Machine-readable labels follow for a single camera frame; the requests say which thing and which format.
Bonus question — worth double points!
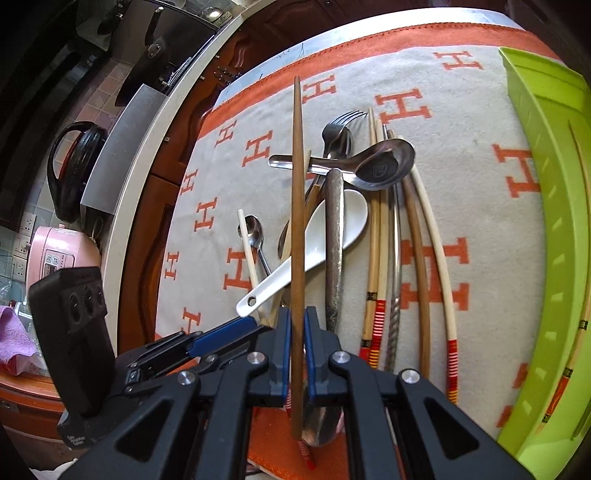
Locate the green plastic tray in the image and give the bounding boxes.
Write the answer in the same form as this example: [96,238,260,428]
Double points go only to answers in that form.
[496,46,591,476]

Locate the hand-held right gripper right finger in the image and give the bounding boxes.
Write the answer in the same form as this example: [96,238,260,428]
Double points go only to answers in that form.
[304,306,532,480]

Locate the wall sockets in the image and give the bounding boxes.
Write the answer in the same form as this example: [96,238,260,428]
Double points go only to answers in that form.
[13,212,38,282]

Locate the black range hood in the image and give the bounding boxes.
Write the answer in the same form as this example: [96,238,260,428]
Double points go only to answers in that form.
[0,0,107,185]

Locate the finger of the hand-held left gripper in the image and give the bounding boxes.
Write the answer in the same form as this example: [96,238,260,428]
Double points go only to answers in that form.
[124,325,273,393]
[129,318,259,370]

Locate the textured silver handle spoon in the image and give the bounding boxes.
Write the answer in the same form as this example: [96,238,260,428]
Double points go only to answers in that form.
[302,168,346,448]

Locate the orange and grey printed blanket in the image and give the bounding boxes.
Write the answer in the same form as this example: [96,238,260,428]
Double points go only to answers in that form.
[154,23,573,480]

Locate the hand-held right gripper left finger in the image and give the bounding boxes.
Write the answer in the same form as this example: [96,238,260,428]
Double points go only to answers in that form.
[60,307,293,480]

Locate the twisted metal chopstick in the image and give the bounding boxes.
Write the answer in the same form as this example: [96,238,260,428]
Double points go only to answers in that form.
[382,124,402,372]

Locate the stainless steel splash guard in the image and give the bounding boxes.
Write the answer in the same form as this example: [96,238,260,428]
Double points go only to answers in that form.
[108,0,222,88]

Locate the small metal teaspoon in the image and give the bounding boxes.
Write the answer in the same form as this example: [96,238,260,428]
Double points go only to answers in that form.
[244,215,274,278]

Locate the pink rice cooker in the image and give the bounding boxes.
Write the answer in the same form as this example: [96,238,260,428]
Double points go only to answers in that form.
[25,224,102,301]

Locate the pink cloth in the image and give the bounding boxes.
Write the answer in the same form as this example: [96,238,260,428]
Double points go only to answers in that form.
[0,305,37,376]

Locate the brown wooden chopstick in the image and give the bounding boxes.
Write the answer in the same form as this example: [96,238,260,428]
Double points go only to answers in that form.
[389,129,432,379]
[288,76,308,441]

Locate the white kitchen countertop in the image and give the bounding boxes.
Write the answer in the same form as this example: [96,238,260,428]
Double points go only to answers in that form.
[102,9,259,296]

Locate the white ceramic spoon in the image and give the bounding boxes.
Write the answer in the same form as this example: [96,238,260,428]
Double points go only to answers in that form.
[235,189,370,318]

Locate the metal fork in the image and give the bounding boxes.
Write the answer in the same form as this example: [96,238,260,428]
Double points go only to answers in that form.
[277,110,366,258]

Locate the large stainless soup spoon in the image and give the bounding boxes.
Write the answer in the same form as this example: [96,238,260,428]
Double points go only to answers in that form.
[269,138,416,191]

